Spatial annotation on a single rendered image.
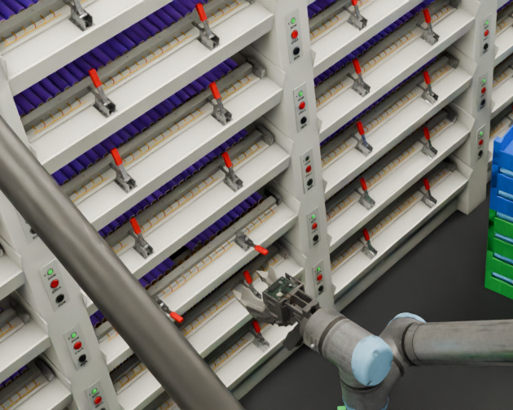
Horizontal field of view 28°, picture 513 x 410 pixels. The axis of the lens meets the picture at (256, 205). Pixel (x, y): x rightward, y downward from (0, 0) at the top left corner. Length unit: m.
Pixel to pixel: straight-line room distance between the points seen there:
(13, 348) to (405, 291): 1.33
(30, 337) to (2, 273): 0.19
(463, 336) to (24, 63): 0.95
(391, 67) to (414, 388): 0.86
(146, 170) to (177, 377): 1.59
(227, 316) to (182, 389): 2.04
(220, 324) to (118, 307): 2.02
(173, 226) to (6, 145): 1.71
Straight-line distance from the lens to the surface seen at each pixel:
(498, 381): 2.84
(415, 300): 3.01
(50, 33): 1.83
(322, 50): 2.34
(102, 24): 1.84
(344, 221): 2.74
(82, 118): 1.94
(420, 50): 2.66
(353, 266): 2.89
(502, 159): 2.68
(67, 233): 0.52
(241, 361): 2.70
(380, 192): 2.82
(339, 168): 2.60
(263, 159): 2.36
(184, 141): 2.14
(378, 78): 2.57
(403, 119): 2.74
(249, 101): 2.22
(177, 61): 2.03
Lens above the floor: 2.28
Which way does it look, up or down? 43 degrees down
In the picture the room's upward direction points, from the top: 9 degrees counter-clockwise
